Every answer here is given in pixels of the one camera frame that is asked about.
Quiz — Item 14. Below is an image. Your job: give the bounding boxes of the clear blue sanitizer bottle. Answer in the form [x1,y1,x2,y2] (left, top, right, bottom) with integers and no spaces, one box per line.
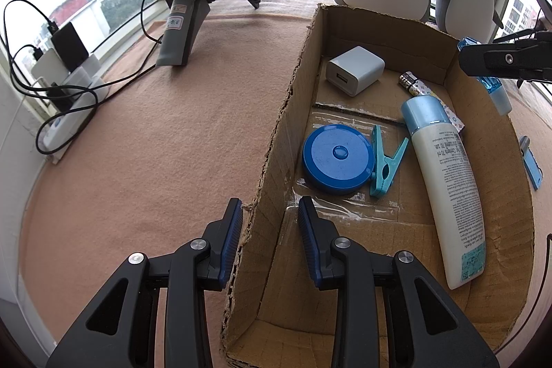
[455,36,514,117]

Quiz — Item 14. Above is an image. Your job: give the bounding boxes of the blue round tape measure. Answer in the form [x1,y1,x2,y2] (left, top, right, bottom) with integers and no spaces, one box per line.
[302,124,375,194]

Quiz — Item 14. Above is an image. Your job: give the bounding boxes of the teal clothespin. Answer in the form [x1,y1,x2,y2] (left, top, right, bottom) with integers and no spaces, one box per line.
[369,125,409,198]

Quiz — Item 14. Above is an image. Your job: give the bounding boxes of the patterned silver lighter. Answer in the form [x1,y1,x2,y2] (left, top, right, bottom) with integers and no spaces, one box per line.
[398,71,465,132]

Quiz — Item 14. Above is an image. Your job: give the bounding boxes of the blue phone stand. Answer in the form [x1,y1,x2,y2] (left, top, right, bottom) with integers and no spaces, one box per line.
[523,148,543,190]

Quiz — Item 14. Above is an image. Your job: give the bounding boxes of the white lotion bottle blue cap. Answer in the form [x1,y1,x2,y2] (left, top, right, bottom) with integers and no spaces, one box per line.
[401,96,486,289]

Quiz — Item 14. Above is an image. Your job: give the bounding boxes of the brown cardboard box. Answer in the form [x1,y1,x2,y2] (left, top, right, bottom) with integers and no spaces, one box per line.
[222,6,534,367]

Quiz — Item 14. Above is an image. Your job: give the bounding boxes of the white usb wall charger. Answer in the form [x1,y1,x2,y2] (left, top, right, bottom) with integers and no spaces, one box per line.
[326,46,385,97]

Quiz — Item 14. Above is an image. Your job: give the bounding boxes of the peach fleece blanket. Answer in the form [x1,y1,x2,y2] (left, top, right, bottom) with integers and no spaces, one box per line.
[21,0,551,366]

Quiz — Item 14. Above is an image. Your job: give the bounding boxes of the white power strip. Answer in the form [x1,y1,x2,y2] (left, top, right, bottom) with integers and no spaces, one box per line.
[31,49,109,163]

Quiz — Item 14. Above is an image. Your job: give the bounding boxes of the black power adapter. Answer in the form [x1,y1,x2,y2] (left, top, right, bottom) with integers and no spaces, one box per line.
[48,21,89,72]

